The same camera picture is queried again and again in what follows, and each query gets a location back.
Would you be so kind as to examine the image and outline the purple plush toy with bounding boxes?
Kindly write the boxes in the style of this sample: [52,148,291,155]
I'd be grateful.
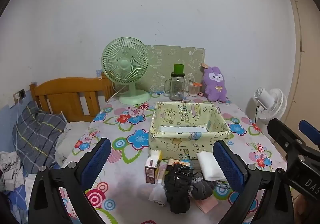
[201,63,228,102]

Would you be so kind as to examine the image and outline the white soft packet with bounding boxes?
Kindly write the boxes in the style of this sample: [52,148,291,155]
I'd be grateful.
[196,151,227,181]

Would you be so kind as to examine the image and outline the grey plaid pillow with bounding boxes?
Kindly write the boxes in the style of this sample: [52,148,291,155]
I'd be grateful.
[12,101,67,174]

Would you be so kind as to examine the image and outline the beige door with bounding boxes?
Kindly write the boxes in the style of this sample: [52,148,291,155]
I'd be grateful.
[284,0,320,124]

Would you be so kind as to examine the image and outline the small jar with orange lid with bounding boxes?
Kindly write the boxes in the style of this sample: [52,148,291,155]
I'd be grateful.
[188,80,202,97]

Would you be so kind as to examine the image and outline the green desk fan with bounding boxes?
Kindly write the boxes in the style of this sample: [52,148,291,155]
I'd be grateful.
[101,37,151,105]

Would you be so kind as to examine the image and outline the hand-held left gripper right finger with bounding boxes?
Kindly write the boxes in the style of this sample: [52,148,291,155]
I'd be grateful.
[212,140,293,224]

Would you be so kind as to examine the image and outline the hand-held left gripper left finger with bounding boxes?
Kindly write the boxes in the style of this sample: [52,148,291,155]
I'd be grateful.
[28,138,112,224]

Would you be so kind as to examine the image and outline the glass jar with green lid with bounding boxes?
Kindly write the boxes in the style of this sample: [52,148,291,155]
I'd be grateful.
[164,64,187,101]

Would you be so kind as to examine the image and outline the white charging cable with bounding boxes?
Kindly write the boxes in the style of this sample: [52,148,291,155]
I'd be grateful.
[12,97,22,154]

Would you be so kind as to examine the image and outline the white standing fan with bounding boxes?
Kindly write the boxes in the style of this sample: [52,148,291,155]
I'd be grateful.
[246,87,287,127]

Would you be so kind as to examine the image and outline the yellow printed storage box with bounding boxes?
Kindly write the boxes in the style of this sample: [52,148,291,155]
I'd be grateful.
[149,101,231,161]

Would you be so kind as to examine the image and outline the white bedding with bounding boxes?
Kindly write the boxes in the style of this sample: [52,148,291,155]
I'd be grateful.
[55,121,92,164]

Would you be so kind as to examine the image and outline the green printed board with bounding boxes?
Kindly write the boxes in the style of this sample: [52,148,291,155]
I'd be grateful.
[146,45,206,93]

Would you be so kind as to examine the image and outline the black cloth packet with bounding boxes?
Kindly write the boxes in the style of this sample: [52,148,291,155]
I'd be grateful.
[164,163,194,214]

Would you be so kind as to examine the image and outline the pink flat packet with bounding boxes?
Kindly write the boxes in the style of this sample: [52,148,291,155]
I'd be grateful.
[196,198,219,214]

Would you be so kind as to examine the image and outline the blue printed bed sheet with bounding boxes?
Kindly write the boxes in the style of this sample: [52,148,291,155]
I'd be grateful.
[0,174,38,224]

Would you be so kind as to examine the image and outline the wooden bed headboard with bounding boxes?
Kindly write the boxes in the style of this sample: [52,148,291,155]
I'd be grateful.
[29,72,116,122]

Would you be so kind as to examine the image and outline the grey socks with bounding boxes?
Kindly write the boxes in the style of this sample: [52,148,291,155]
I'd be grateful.
[189,173,217,201]

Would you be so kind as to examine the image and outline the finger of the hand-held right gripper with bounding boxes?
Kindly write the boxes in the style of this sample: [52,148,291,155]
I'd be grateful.
[267,118,310,162]
[299,119,320,148]

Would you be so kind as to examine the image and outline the grey crumpled cloth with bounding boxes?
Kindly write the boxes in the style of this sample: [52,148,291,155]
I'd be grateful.
[0,151,25,192]

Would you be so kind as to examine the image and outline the small brown box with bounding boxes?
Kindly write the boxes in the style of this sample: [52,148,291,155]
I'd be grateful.
[144,158,160,184]

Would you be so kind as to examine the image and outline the clear plastic bag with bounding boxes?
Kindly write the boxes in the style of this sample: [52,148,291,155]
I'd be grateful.
[149,180,168,207]

